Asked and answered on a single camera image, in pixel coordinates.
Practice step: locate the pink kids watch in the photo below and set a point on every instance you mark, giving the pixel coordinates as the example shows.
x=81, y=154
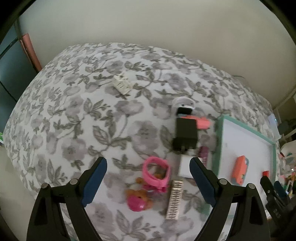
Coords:
x=155, y=183

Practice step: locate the pink helmet dog toy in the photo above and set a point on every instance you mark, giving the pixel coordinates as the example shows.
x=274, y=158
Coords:
x=140, y=199

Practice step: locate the white plastic clip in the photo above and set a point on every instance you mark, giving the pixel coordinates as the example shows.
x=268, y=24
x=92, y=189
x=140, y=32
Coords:
x=122, y=84

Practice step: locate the teal shallow box tray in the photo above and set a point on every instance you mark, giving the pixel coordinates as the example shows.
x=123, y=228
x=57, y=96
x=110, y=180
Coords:
x=244, y=204

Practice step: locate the pink board at wall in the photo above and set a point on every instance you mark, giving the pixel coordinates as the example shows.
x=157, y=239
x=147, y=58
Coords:
x=30, y=52

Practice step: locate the white USB charger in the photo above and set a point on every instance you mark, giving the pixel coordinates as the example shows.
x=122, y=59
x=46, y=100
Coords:
x=184, y=169

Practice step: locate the floral grey white blanket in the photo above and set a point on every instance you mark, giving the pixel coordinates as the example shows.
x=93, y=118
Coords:
x=70, y=114

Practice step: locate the coral pink lighter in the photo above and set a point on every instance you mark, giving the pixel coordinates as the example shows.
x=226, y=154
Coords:
x=201, y=123

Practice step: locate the white power strip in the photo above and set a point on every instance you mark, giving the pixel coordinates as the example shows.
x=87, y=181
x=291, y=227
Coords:
x=274, y=126

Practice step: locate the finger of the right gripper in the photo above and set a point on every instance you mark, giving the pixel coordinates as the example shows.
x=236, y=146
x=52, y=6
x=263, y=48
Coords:
x=268, y=188
x=281, y=192

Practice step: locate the red cap glue stick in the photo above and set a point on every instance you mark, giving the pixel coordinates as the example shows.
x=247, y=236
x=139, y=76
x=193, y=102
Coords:
x=265, y=173

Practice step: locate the purple lighter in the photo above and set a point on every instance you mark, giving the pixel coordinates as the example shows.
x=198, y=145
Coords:
x=203, y=154

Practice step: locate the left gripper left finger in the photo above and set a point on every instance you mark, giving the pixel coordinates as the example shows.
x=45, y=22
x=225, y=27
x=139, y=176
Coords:
x=91, y=180

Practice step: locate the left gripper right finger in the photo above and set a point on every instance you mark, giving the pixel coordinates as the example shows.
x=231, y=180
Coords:
x=205, y=179

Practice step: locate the black power adapter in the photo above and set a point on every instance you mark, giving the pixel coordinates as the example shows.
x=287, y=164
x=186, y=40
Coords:
x=186, y=135

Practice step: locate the orange blue toy case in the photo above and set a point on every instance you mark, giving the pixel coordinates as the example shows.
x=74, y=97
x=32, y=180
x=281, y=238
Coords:
x=239, y=171

